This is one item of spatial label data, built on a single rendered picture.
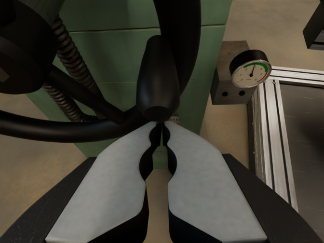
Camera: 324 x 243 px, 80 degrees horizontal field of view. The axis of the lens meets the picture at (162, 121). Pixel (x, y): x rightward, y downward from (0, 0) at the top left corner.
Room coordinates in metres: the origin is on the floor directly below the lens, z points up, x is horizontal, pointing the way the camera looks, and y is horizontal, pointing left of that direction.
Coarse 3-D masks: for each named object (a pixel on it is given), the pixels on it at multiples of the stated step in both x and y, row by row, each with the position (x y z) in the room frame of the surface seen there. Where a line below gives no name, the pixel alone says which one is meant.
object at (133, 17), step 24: (72, 0) 0.31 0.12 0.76; (96, 0) 0.31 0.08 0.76; (120, 0) 0.30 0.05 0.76; (144, 0) 0.30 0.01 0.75; (216, 0) 0.30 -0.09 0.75; (72, 24) 0.31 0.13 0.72; (96, 24) 0.31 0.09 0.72; (120, 24) 0.31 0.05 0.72; (144, 24) 0.30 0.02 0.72; (216, 24) 0.30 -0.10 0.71
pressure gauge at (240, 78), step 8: (240, 56) 0.25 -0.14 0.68; (248, 56) 0.24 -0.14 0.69; (256, 56) 0.24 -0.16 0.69; (264, 56) 0.24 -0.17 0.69; (232, 64) 0.25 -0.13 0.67; (240, 64) 0.23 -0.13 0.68; (248, 64) 0.23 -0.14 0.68; (256, 64) 0.23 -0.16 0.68; (264, 64) 0.23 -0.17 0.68; (232, 72) 0.23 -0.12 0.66; (240, 72) 0.23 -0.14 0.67; (248, 72) 0.23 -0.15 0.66; (256, 72) 0.23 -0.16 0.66; (264, 72) 0.23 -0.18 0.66; (232, 80) 0.23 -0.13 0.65; (240, 80) 0.23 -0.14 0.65; (248, 80) 0.23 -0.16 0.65; (256, 80) 0.23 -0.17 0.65; (264, 80) 0.23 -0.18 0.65
